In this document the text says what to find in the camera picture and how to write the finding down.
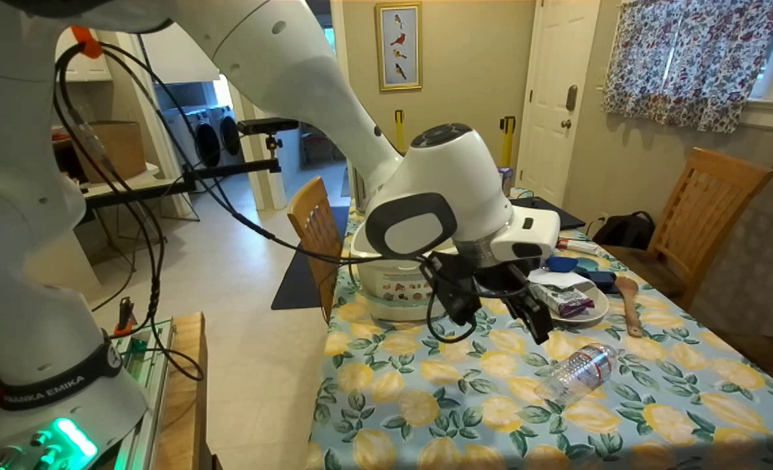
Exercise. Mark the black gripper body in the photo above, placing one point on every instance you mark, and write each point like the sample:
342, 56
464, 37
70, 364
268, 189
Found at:
505, 279

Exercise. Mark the black tripod bars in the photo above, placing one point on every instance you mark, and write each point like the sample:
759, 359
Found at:
245, 165

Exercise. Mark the wooden lattice back chair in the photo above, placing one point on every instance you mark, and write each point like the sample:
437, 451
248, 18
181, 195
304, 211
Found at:
709, 210
316, 236

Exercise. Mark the brass door lock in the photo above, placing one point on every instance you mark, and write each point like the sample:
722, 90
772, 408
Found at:
571, 100

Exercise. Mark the black pouch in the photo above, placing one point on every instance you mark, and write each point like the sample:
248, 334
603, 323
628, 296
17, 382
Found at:
625, 229

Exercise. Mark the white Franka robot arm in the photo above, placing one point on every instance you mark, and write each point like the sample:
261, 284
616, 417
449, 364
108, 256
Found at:
299, 69

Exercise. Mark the floral cafe curtain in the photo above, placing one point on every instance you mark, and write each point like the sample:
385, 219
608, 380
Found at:
691, 61

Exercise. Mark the framed bird picture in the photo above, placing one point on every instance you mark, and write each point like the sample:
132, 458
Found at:
397, 48

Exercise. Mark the cardboard box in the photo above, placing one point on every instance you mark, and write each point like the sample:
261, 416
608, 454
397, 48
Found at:
112, 146

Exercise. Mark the clear plastic water bottle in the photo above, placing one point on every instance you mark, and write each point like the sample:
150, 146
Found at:
582, 370

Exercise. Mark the lemon print tablecloth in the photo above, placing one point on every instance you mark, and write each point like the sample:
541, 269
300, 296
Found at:
454, 400

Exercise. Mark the white door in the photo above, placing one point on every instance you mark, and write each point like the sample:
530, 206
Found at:
551, 52

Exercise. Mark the dark blue object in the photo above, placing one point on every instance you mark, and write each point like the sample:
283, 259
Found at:
595, 279

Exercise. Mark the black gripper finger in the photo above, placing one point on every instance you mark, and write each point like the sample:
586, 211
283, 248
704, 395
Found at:
507, 305
539, 322

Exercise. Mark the white plate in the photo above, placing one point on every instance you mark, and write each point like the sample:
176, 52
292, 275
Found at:
577, 312

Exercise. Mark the wooden workbench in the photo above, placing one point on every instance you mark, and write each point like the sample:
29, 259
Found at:
181, 408

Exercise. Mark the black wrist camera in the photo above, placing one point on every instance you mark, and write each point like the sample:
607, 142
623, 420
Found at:
454, 291

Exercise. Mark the wooden spoon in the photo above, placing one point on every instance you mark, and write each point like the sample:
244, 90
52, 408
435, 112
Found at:
628, 291

